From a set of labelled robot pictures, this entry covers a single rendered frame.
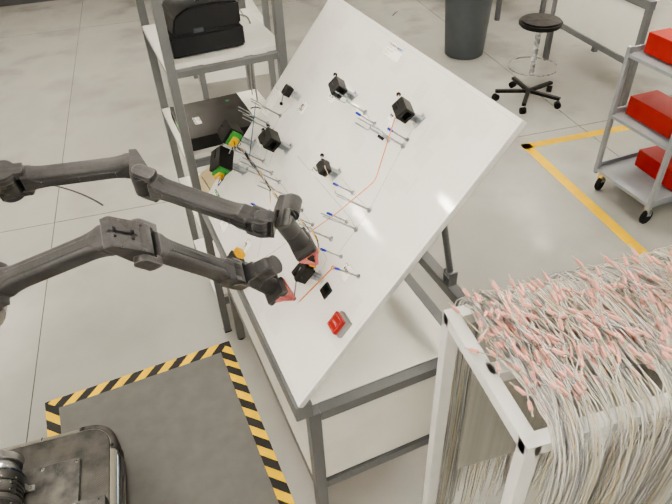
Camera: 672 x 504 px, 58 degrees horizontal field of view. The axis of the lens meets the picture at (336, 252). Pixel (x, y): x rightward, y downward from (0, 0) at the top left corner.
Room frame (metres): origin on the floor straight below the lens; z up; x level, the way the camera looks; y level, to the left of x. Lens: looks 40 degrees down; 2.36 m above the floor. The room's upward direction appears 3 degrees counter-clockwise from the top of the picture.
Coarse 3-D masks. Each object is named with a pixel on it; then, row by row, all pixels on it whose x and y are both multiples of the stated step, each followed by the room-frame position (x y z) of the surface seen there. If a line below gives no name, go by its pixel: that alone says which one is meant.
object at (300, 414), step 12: (204, 216) 2.11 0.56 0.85; (216, 240) 1.91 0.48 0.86; (252, 312) 1.49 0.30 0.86; (252, 324) 1.49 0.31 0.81; (264, 336) 1.38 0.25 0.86; (264, 348) 1.36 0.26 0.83; (276, 372) 1.24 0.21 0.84; (288, 396) 1.13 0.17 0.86; (300, 408) 1.08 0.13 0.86; (312, 408) 1.10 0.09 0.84; (300, 420) 1.08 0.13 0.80
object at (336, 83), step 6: (336, 78) 1.88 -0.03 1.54; (330, 84) 1.88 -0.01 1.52; (336, 84) 1.85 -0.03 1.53; (342, 84) 1.86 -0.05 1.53; (330, 90) 1.86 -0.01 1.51; (336, 90) 1.84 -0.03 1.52; (342, 90) 1.86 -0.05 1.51; (348, 90) 1.89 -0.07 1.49; (336, 96) 1.85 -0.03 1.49; (342, 96) 1.85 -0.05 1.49; (348, 96) 1.89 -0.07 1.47; (354, 96) 1.88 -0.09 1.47
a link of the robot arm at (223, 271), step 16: (160, 240) 1.12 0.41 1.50; (144, 256) 1.05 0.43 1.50; (160, 256) 1.08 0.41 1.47; (176, 256) 1.12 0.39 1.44; (192, 256) 1.16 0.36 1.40; (208, 256) 1.22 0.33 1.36; (192, 272) 1.18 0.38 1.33; (208, 272) 1.20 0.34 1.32; (224, 272) 1.22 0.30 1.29; (240, 272) 1.28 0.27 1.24
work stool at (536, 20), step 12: (528, 24) 4.70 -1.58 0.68; (540, 24) 4.67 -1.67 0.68; (552, 24) 4.66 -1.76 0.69; (540, 36) 4.77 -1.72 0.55; (516, 72) 4.68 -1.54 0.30; (516, 84) 5.04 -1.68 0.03; (540, 84) 4.87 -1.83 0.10; (492, 96) 4.81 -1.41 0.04; (528, 96) 4.65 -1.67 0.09; (552, 96) 4.63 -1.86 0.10
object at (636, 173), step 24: (648, 48) 3.35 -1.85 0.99; (624, 72) 3.38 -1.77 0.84; (648, 96) 3.36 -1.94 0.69; (624, 120) 3.31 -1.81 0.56; (648, 120) 3.20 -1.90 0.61; (600, 168) 3.39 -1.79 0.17; (624, 168) 3.37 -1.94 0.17; (648, 168) 3.28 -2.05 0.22; (648, 192) 3.08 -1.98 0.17; (648, 216) 2.98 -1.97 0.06
